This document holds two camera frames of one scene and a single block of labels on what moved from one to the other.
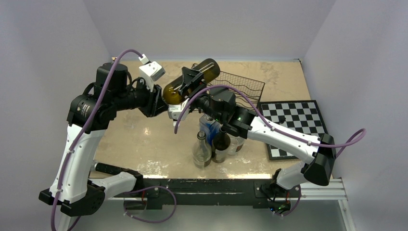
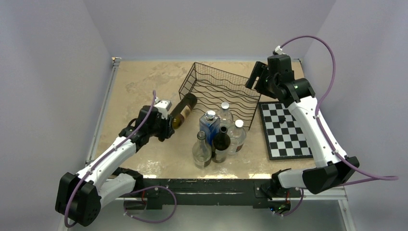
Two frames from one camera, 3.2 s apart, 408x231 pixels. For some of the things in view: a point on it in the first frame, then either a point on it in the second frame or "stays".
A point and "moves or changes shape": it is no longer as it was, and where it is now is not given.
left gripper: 157,103 -> 168,129
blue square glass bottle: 210,126 stays
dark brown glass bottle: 221,142 stays
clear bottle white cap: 236,143 stays
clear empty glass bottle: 202,153 stays
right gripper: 189,76 -> 260,70
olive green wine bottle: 210,69 moves or changes shape
